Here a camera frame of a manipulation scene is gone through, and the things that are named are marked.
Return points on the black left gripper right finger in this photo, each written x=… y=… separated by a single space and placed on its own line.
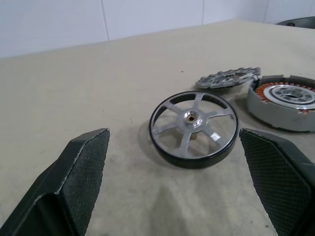
x=283 y=182

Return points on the grey stator housing copper coils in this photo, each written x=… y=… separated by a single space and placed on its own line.
x=270 y=115

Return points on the dark grey rounded object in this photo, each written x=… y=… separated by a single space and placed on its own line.
x=302 y=22

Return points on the black rimmed silver spoked rotor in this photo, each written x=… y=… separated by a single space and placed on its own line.
x=190 y=121

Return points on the silver motor end cover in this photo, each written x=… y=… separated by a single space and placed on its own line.
x=221 y=80

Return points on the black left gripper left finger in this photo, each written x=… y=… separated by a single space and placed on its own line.
x=73 y=186

